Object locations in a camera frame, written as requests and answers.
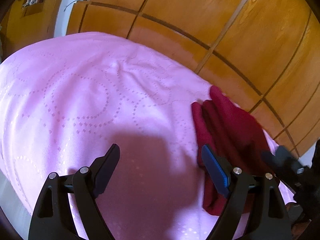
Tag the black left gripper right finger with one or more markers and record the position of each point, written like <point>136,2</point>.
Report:
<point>268,217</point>

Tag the dark red cloth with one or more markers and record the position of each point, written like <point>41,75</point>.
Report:
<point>231,133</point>

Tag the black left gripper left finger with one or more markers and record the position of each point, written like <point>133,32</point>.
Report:
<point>52,216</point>

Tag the pink dotted bedsheet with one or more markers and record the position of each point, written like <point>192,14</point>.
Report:
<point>65,101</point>

